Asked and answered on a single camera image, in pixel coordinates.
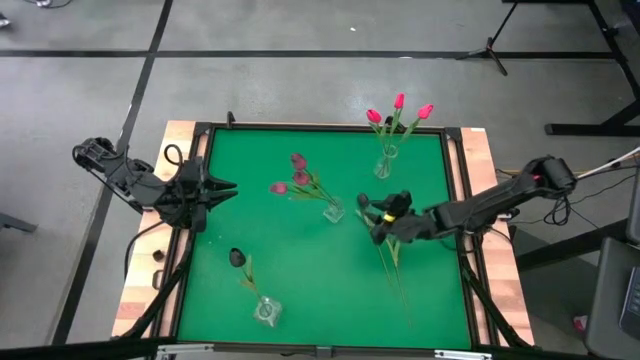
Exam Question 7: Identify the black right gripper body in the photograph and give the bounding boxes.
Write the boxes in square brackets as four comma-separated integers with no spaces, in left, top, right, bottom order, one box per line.
[388,208,444,245]

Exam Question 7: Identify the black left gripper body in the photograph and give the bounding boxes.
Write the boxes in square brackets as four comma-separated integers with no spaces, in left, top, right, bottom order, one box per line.
[159,156,212,234]

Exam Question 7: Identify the dark purple artificial tulip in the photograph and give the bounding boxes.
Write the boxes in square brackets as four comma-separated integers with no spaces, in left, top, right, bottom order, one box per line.
[355,192,394,289]
[228,247,271,314]
[387,234,414,331]

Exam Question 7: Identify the dark pink artificial tulip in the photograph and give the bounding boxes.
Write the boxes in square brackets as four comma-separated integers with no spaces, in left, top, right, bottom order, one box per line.
[292,170,339,209]
[289,152,341,209]
[268,180,336,211]

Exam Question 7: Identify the red artificial tulip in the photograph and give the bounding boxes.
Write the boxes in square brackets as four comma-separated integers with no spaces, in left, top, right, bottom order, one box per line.
[365,108,394,156]
[387,92,407,156]
[392,103,435,156]

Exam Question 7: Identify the slim clear glass vase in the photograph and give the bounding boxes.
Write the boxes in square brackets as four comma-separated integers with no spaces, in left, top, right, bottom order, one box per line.
[373,144,400,180]

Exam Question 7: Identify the ribbed clear glass vase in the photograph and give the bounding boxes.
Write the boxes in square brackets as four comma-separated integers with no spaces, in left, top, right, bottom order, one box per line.
[322,197,347,225]

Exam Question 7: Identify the green table mat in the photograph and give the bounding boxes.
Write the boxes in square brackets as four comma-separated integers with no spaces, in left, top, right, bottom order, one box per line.
[177,127,474,351]

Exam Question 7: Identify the grey stand foot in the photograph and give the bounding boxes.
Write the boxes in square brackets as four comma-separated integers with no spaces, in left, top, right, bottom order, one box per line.
[0,212,39,234]

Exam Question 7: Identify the black floor stand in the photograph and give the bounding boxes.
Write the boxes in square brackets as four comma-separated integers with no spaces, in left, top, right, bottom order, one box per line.
[543,0,640,137]

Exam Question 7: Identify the black tripod stand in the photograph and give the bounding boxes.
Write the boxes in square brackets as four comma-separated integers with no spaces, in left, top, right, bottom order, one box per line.
[453,0,521,77]

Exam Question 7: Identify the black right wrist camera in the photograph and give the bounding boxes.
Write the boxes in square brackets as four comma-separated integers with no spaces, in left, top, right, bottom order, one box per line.
[383,189,415,216]

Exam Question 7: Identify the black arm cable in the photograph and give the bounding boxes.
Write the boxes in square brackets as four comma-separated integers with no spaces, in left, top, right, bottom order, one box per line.
[163,143,185,174]
[123,218,169,281]

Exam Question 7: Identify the white frame bracket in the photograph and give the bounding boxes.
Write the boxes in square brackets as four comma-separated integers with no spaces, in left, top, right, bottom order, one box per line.
[156,342,215,357]
[433,348,494,360]

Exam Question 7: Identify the black cable bundle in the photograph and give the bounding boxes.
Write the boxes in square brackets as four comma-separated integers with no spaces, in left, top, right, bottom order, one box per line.
[542,172,640,229]

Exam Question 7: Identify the white cable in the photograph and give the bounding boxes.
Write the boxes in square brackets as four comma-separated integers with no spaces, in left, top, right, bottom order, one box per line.
[574,149,640,182]

